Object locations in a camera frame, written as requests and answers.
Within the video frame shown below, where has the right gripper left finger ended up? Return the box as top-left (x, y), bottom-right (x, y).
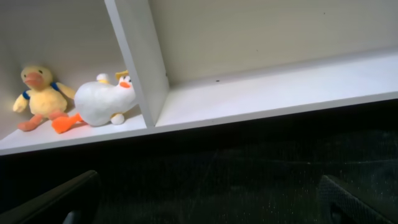
top-left (0, 169), bottom-right (102, 224)

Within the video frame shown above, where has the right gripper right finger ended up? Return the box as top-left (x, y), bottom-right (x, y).
top-left (317, 174), bottom-right (398, 224)

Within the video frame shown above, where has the yellow plush duck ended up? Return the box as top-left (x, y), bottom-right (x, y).
top-left (12, 64), bottom-right (77, 133)

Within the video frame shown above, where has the white plush goose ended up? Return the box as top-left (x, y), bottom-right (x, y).
top-left (51, 70), bottom-right (138, 135)

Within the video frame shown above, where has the white shelf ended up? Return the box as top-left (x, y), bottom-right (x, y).
top-left (0, 0), bottom-right (398, 157)

